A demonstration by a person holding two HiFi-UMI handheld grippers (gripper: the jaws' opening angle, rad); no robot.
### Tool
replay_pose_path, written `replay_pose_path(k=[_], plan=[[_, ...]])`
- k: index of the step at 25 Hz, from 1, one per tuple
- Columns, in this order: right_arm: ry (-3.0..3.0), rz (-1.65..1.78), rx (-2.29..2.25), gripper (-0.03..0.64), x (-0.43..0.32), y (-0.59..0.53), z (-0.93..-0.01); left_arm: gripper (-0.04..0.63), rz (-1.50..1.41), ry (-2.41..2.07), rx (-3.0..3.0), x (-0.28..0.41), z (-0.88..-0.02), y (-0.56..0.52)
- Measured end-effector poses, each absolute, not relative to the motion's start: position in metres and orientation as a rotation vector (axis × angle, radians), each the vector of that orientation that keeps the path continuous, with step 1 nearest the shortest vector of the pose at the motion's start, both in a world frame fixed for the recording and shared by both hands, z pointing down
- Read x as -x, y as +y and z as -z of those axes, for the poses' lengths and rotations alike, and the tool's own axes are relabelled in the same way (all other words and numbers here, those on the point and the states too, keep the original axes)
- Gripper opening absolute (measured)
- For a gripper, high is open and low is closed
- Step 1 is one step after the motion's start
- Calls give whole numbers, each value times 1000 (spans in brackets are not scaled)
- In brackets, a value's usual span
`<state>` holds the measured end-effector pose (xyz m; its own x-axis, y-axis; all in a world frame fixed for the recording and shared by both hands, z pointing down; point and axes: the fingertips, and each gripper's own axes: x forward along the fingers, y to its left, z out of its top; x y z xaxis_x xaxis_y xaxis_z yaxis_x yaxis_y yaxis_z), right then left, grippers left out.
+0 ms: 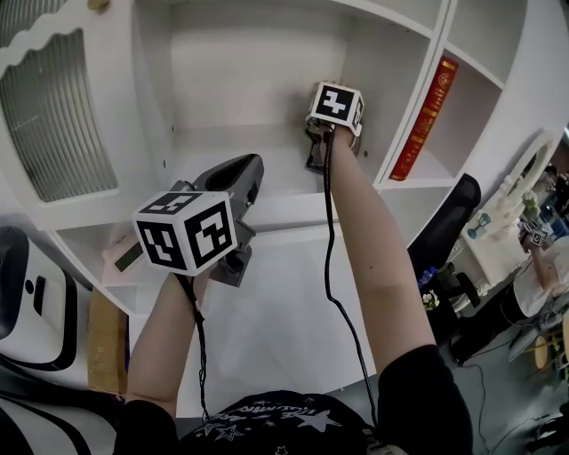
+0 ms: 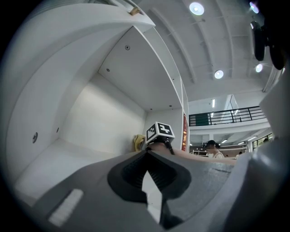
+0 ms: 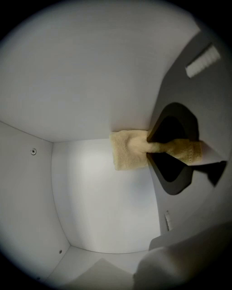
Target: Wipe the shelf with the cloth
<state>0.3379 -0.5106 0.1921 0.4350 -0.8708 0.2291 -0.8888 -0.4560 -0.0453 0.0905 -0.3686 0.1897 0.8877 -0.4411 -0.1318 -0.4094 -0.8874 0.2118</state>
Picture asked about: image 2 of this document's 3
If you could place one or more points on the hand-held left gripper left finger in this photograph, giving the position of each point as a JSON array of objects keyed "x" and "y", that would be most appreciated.
[{"x": 95, "y": 192}]

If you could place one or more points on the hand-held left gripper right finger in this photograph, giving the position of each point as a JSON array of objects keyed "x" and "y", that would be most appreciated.
[{"x": 199, "y": 181}]

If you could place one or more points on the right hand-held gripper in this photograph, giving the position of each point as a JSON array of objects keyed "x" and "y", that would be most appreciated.
[{"x": 158, "y": 132}]

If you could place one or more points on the yellow cloth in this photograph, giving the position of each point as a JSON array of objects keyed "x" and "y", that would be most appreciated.
[{"x": 138, "y": 141}]

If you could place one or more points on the white shelf cabinet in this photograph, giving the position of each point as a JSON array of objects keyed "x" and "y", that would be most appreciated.
[{"x": 102, "y": 113}]

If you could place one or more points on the person's right forearm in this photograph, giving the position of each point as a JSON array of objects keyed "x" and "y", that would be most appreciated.
[{"x": 192, "y": 156}]

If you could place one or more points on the red book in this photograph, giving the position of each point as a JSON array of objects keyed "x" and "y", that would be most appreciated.
[{"x": 185, "y": 133}]

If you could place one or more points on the black railing with green panel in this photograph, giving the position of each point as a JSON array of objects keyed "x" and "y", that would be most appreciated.
[{"x": 226, "y": 116}]

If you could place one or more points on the round ceiling light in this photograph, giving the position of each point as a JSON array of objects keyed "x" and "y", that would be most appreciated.
[
  {"x": 259, "y": 68},
  {"x": 219, "y": 74},
  {"x": 196, "y": 8}
]

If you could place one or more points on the round wooden door knob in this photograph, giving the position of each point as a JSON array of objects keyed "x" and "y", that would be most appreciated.
[{"x": 134, "y": 11}]

